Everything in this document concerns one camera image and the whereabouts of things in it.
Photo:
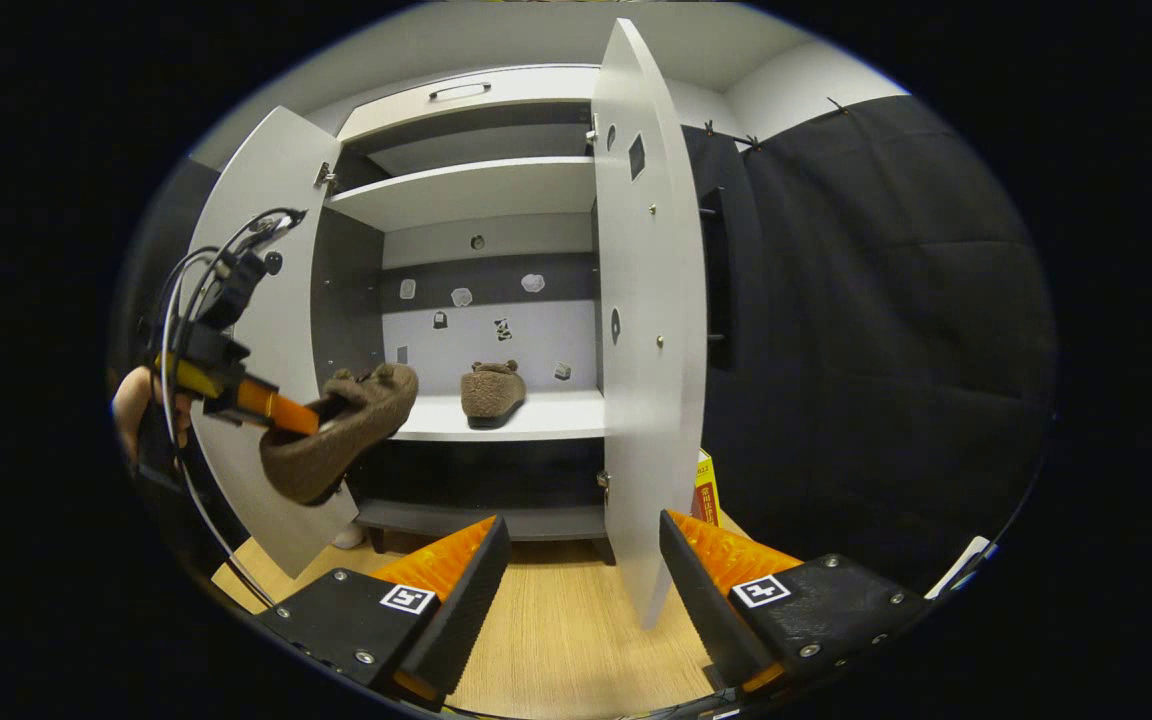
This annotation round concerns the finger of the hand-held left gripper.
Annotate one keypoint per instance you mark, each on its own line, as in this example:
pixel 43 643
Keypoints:
pixel 276 408

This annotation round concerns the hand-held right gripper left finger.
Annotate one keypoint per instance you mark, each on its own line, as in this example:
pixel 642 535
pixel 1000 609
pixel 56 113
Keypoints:
pixel 466 610

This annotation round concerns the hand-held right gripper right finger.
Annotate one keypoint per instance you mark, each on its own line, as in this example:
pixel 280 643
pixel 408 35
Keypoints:
pixel 701 610

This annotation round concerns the brown fluffy shoe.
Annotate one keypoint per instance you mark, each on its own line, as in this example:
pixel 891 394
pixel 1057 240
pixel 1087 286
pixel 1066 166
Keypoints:
pixel 491 395
pixel 346 440

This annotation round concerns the white shoe cabinet door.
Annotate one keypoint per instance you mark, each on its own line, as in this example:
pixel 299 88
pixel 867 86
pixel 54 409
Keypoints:
pixel 276 200
pixel 651 420

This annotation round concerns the white shoe cabinet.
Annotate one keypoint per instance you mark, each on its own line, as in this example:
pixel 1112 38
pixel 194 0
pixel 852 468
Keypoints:
pixel 536 415

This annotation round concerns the white cabinet drawer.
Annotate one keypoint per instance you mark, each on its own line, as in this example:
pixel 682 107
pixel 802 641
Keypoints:
pixel 536 90

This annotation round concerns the yellow red carton box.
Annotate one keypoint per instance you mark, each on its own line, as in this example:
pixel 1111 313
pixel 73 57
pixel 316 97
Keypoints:
pixel 706 495

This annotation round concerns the white round jar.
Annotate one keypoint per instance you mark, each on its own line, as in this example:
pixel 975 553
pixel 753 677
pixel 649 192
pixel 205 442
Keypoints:
pixel 348 538

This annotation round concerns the white flat object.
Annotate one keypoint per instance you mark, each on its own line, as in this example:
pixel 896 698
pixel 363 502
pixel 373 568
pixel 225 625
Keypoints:
pixel 961 568

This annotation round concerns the black backdrop cloth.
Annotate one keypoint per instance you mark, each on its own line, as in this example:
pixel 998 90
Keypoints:
pixel 886 350

